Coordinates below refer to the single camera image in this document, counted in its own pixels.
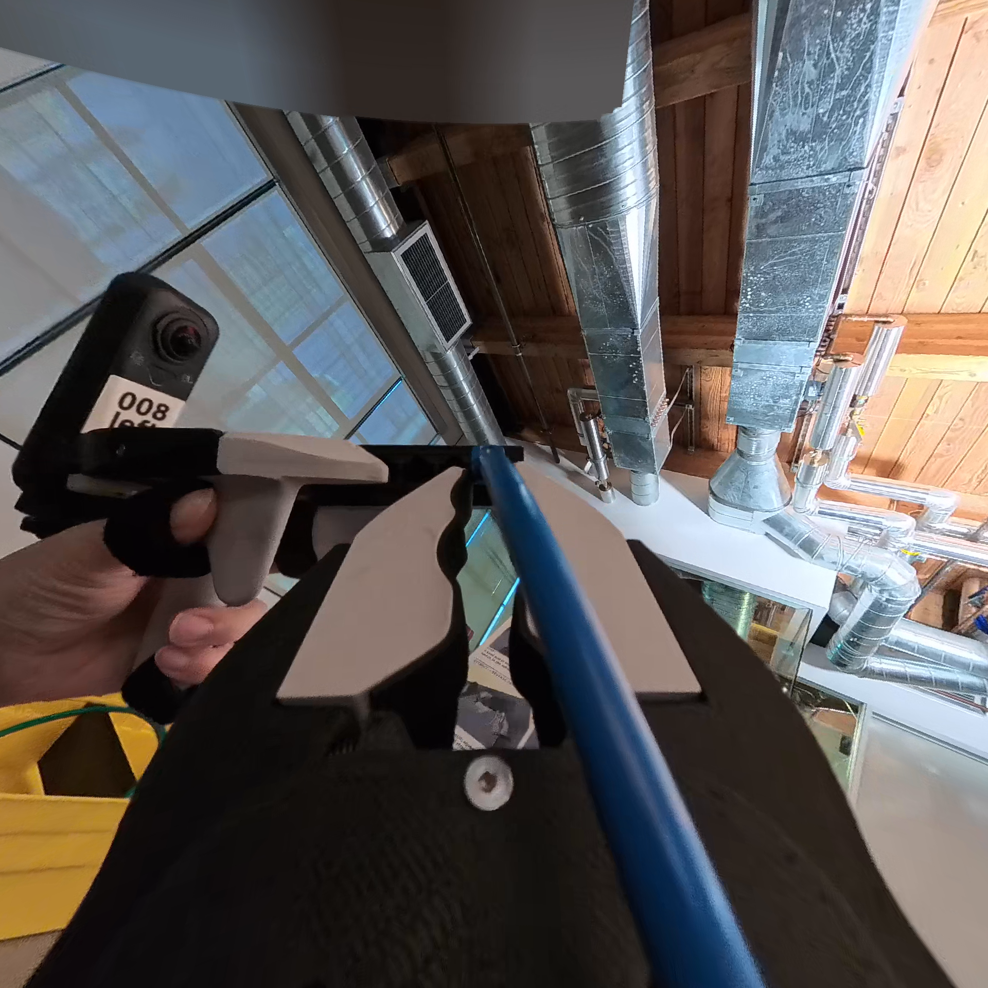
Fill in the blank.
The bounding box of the blue ethernet cable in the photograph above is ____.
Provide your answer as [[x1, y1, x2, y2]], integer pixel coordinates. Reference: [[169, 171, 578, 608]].
[[471, 444, 765, 988]]

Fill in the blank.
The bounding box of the rectangular metal duct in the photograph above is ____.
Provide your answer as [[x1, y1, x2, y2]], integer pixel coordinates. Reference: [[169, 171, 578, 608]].
[[531, 0, 671, 506], [726, 0, 941, 433]]

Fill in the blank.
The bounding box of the metal vent grille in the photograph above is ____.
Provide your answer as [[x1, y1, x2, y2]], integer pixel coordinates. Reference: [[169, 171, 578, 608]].
[[390, 222, 473, 350]]

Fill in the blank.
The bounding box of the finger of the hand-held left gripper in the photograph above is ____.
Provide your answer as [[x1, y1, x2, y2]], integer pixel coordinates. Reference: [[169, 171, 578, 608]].
[[218, 434, 391, 489], [311, 505, 373, 558]]

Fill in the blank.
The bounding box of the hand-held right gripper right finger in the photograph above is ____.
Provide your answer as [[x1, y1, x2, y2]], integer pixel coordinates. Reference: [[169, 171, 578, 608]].
[[509, 467, 703, 746]]

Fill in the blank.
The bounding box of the shiny insulated pipe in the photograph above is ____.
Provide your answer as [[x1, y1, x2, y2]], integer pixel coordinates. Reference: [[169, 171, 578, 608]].
[[806, 320, 906, 456], [793, 455, 962, 534]]

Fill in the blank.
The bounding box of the person's left hand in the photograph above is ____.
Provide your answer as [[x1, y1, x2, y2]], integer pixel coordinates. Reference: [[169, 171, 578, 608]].
[[0, 488, 269, 707]]

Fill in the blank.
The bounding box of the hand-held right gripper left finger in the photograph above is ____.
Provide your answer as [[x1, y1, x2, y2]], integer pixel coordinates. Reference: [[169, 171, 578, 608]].
[[276, 467, 472, 710]]

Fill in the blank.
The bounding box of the silver elbow duct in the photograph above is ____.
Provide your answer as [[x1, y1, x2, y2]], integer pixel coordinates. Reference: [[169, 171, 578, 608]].
[[826, 552, 925, 671]]

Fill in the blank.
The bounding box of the large gridded window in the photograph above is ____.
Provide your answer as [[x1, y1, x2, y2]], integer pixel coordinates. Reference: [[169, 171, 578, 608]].
[[0, 65, 443, 449]]

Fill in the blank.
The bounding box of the black network switch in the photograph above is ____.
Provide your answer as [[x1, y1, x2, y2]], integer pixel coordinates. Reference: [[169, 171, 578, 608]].
[[305, 444, 526, 510]]

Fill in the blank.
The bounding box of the green ethernet cable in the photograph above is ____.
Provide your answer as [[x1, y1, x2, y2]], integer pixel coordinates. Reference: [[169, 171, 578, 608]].
[[0, 702, 169, 800]]

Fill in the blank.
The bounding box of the silver round duct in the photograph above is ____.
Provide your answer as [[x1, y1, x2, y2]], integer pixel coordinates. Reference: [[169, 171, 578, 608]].
[[284, 112, 509, 450]]

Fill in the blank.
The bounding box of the printed instruction poster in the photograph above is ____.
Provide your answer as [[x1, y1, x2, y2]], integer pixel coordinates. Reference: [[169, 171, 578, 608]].
[[454, 617, 541, 751]]

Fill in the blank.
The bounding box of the yellow plastic bin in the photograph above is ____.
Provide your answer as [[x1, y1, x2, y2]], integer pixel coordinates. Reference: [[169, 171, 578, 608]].
[[0, 693, 169, 941]]

